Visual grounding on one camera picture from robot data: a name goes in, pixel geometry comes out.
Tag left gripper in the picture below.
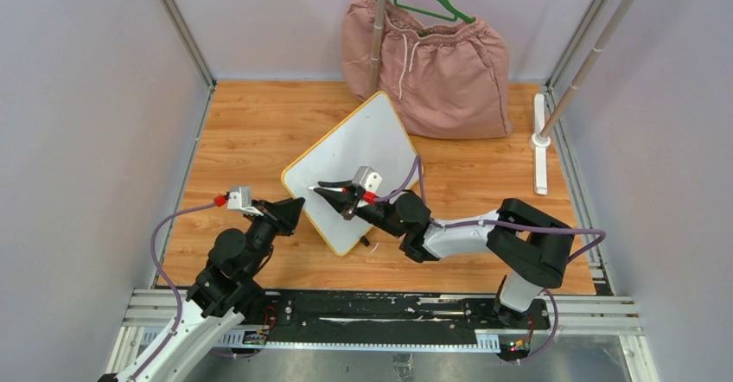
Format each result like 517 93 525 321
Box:
242 196 304 278

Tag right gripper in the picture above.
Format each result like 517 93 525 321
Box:
316 179 405 239

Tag yellow framed whiteboard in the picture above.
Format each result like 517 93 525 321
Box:
281 92 417 257

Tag white marker pen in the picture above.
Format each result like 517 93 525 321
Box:
307 186 348 193

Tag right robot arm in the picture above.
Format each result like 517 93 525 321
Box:
312 181 575 328

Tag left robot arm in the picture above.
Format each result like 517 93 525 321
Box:
101 198 305 381

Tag pink shorts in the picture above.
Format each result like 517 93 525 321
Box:
377 3 513 139

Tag clothes rack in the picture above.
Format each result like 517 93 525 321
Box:
368 0 636 195

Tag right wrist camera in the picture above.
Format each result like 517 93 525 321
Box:
352 166 383 194

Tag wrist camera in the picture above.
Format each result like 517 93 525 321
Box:
226 186 263 216
352 166 383 194

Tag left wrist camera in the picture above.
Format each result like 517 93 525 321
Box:
226 186 263 216

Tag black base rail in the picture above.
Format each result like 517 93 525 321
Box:
239 290 551 346

